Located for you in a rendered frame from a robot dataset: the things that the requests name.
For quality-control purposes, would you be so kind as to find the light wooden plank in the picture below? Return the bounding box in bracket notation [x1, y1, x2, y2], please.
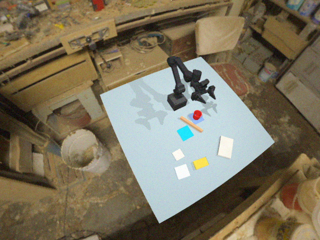
[180, 116, 203, 133]

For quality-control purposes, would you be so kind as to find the yellow flat block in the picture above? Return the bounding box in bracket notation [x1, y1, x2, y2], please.
[193, 157, 209, 170]

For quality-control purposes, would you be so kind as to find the white rectangular block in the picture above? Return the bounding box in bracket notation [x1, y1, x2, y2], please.
[217, 135, 234, 159]

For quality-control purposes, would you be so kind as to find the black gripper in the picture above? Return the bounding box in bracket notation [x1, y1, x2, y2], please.
[191, 83, 216, 104]

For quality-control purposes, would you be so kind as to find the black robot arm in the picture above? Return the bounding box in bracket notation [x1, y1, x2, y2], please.
[166, 56, 210, 99]

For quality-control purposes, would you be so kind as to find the red cup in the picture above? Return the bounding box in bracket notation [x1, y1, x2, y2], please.
[193, 110, 202, 120]

